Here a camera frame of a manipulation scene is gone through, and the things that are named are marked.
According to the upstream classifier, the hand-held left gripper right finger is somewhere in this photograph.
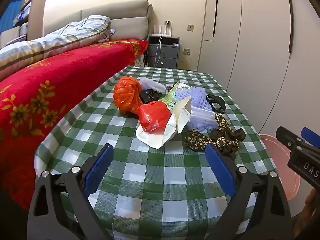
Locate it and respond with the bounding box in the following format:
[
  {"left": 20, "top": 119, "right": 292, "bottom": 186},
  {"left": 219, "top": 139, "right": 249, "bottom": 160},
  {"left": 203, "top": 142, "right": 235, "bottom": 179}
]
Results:
[{"left": 205, "top": 144, "right": 293, "bottom": 240}]

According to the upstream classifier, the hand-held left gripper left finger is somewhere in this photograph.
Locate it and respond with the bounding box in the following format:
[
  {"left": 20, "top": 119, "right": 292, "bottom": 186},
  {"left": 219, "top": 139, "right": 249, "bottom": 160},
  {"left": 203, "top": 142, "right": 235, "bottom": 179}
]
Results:
[{"left": 27, "top": 143, "right": 115, "bottom": 240}]

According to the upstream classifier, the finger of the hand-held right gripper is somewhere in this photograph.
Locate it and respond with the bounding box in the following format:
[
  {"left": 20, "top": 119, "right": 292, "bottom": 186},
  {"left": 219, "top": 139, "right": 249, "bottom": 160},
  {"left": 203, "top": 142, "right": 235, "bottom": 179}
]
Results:
[
  {"left": 276, "top": 126, "right": 304, "bottom": 152},
  {"left": 301, "top": 127, "right": 320, "bottom": 148}
]

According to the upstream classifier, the pink plastic bin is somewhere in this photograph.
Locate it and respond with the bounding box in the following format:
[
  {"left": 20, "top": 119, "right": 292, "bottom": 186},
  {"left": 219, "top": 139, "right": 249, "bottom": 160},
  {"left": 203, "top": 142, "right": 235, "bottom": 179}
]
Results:
[{"left": 259, "top": 134, "right": 302, "bottom": 202}]

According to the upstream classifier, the brown floral cloth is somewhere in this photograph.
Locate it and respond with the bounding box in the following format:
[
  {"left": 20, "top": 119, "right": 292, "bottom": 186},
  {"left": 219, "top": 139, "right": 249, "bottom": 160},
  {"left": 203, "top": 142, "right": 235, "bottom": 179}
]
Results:
[{"left": 184, "top": 112, "right": 247, "bottom": 161}]

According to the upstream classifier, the lilac foam fruit net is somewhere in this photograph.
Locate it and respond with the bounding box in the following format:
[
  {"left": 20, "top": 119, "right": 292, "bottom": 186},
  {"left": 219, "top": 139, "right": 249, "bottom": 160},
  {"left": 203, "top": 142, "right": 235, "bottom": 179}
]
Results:
[
  {"left": 187, "top": 106, "right": 221, "bottom": 132},
  {"left": 176, "top": 87, "right": 213, "bottom": 110}
]

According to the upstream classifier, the white paper bag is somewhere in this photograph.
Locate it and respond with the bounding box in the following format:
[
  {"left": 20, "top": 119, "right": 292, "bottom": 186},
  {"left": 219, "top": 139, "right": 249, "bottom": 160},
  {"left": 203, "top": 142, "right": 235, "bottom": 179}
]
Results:
[{"left": 136, "top": 96, "right": 192, "bottom": 150}]

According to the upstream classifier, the red plastic bag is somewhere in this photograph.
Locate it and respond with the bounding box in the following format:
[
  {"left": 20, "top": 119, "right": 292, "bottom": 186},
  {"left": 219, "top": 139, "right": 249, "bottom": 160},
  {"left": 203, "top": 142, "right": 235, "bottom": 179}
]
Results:
[{"left": 137, "top": 101, "right": 172, "bottom": 133}]

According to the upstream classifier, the orange plastic bag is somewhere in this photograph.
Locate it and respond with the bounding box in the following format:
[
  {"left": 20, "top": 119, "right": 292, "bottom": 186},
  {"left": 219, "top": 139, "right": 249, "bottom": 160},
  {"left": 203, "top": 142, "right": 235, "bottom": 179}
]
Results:
[{"left": 113, "top": 77, "right": 143, "bottom": 114}]

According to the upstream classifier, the person's right forearm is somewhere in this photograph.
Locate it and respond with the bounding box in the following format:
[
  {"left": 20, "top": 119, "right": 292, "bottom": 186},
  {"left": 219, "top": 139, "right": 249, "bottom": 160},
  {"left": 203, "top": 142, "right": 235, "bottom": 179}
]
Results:
[{"left": 294, "top": 187, "right": 320, "bottom": 240}]

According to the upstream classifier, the green checked tablecloth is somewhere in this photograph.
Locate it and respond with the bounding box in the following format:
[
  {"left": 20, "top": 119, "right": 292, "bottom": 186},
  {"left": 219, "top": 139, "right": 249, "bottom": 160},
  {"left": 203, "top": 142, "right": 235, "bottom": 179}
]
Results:
[{"left": 34, "top": 66, "right": 283, "bottom": 240}]

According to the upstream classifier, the green snack packet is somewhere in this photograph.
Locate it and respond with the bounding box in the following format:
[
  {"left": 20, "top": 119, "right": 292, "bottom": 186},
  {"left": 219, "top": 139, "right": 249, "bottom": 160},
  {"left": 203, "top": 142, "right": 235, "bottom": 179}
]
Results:
[{"left": 160, "top": 82, "right": 190, "bottom": 110}]

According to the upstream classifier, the red floral blanket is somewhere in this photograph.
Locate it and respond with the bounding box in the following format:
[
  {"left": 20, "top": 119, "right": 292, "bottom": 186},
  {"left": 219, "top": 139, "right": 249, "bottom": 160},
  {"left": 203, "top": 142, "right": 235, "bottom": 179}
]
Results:
[{"left": 0, "top": 39, "right": 150, "bottom": 212}]

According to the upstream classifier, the cream wardrobe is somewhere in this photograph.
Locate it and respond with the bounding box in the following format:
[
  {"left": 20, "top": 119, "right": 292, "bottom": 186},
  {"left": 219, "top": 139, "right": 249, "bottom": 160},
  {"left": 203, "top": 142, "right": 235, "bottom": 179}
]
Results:
[{"left": 197, "top": 0, "right": 320, "bottom": 140}]

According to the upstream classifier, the white foam fruit net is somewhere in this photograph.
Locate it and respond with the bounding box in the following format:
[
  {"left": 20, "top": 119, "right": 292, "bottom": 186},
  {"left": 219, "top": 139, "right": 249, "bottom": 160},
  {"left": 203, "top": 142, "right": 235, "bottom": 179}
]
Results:
[{"left": 139, "top": 77, "right": 167, "bottom": 93}]

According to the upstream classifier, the floral bed sheet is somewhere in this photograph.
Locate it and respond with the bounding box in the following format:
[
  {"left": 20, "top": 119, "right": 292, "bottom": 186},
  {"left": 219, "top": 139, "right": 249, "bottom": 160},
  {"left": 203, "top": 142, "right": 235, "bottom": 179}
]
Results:
[{"left": 135, "top": 52, "right": 148, "bottom": 67}]

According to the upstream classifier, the grey nightstand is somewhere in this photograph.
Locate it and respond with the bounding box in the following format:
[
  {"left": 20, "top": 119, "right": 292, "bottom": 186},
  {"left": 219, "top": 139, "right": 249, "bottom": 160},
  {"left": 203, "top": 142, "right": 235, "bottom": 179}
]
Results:
[{"left": 147, "top": 34, "right": 181, "bottom": 69}]

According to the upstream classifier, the striped plaid quilt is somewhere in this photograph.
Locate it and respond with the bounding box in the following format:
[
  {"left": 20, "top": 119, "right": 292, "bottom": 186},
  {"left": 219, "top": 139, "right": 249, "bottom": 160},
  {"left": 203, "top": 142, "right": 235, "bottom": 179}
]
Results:
[{"left": 0, "top": 14, "right": 116, "bottom": 74}]

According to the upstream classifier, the white router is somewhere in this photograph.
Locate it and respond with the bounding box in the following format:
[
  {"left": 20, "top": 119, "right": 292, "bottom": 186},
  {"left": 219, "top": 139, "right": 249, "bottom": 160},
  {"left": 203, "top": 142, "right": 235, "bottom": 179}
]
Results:
[{"left": 151, "top": 24, "right": 173, "bottom": 37}]

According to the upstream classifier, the beige upholstered headboard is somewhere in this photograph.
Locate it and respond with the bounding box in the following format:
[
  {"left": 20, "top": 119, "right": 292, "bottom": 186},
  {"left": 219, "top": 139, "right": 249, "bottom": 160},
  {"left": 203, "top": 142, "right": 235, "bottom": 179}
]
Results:
[{"left": 44, "top": 0, "right": 153, "bottom": 42}]

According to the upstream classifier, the storage shelf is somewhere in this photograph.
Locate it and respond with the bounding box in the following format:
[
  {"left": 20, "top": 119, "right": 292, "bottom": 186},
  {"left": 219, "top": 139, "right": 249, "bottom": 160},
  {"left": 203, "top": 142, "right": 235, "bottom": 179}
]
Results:
[{"left": 0, "top": 0, "right": 50, "bottom": 49}]

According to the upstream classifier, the white charging cable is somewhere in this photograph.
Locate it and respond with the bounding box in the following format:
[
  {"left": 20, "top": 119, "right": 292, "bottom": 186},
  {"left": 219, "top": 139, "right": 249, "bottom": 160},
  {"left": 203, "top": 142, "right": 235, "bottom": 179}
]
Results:
[{"left": 155, "top": 26, "right": 167, "bottom": 68}]

